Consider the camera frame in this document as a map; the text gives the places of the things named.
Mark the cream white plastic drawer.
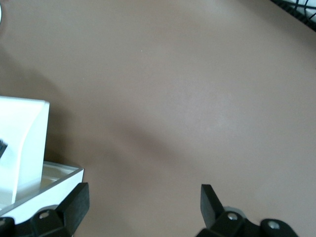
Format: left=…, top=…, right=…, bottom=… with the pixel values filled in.
left=0, top=160, right=84, bottom=218

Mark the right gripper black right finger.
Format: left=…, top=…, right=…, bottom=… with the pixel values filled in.
left=197, top=184, right=297, bottom=237

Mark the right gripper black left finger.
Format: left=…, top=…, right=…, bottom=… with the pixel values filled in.
left=14, top=182, right=90, bottom=237

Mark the white drawer cabinet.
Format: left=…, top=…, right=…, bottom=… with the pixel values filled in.
left=0, top=96, right=50, bottom=205

